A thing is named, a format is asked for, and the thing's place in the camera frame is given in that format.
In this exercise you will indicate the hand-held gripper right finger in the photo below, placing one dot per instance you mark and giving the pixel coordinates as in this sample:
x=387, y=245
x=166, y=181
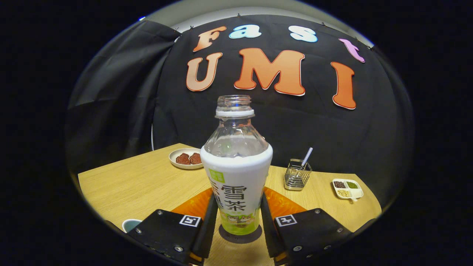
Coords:
x=271, y=232

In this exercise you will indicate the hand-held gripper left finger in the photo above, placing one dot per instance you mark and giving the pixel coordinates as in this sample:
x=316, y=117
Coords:
x=205, y=232

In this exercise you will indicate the clear juice bottle white label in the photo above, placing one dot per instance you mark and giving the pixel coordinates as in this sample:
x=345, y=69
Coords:
x=236, y=177

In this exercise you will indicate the white cup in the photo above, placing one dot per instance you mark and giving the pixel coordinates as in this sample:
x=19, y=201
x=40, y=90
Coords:
x=130, y=224

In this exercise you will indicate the red snack piece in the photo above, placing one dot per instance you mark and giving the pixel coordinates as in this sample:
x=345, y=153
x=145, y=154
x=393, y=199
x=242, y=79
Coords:
x=195, y=158
x=182, y=159

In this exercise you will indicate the wooden table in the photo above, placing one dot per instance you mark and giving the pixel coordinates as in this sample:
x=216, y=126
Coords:
x=140, y=184

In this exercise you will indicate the small white round plate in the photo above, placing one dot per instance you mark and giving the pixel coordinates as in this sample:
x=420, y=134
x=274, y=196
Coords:
x=173, y=157

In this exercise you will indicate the striped straw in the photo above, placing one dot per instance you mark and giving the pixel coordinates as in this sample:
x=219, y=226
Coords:
x=307, y=155

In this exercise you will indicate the white divided bean dish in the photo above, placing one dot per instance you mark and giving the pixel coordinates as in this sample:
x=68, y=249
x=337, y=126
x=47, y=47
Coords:
x=356, y=193

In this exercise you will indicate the black backdrop cloth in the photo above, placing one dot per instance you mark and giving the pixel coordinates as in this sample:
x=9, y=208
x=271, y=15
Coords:
x=314, y=129

